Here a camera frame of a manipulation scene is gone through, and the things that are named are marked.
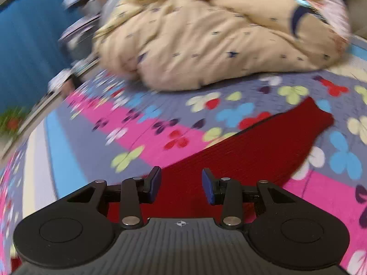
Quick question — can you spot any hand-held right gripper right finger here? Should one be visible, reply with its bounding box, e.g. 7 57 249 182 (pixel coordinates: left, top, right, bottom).
201 168 302 230

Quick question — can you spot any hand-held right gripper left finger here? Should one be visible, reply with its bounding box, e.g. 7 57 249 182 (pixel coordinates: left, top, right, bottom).
67 165 162 230

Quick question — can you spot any red knitted garment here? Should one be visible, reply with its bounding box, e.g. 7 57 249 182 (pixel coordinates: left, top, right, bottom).
106 97 335 224

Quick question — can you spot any floral striped blanket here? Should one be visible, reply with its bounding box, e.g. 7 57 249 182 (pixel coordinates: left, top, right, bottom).
0 38 367 275

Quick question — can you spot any beige star-print quilt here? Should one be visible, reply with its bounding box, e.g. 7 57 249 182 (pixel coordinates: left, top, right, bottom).
92 0 353 93

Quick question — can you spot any potted green plant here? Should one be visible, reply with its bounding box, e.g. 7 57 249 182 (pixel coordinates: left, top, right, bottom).
0 107 29 136

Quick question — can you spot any blue curtain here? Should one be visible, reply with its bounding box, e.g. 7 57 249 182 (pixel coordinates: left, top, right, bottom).
0 0 86 112

